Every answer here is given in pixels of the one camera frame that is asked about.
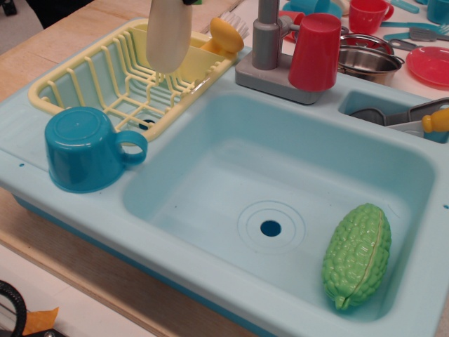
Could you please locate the cream detergent bottle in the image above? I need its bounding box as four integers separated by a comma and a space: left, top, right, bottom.
146, 0, 193, 74

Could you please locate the light blue toy sink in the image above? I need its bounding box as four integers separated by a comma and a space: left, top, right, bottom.
1, 69, 448, 336

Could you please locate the yellow plastic drying rack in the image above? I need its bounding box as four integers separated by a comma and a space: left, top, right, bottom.
28, 19, 237, 141

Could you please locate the grey toy faucet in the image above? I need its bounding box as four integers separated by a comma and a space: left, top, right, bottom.
235, 1, 325, 105

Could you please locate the yellow dish brush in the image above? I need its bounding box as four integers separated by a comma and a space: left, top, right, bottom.
200, 12, 250, 55

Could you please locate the red plastic tumbler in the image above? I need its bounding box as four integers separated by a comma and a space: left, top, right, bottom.
288, 13, 341, 93

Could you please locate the blue plastic mug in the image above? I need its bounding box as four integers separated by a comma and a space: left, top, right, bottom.
44, 107, 147, 193

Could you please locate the green bitter melon toy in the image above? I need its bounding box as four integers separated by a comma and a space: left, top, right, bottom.
321, 204, 391, 310

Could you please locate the stainless steel pot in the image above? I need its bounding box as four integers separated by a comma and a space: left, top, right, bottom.
338, 34, 405, 86

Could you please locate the teal plastic plate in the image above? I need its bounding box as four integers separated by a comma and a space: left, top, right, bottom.
282, 0, 343, 18

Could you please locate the grey toy pan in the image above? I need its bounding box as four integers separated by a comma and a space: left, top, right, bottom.
349, 98, 448, 126

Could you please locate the red plastic mug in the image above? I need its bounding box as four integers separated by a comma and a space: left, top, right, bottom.
349, 0, 394, 35

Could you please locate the red plastic plate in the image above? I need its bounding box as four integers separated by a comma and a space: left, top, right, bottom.
406, 46, 448, 88

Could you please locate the grey toy spatula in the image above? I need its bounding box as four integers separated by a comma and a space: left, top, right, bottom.
389, 27, 448, 51

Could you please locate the orange tape piece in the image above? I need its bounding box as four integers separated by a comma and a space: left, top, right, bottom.
22, 307, 59, 336

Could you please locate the teal toy utensil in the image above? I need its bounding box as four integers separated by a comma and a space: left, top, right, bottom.
381, 21, 445, 30

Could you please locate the blue plastic cup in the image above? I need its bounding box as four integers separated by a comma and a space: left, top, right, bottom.
427, 0, 449, 24

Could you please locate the yellow handled toy knife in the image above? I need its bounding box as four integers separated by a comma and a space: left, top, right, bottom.
389, 108, 449, 138

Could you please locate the black braided cable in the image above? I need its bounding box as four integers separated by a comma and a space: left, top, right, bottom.
0, 279, 28, 337

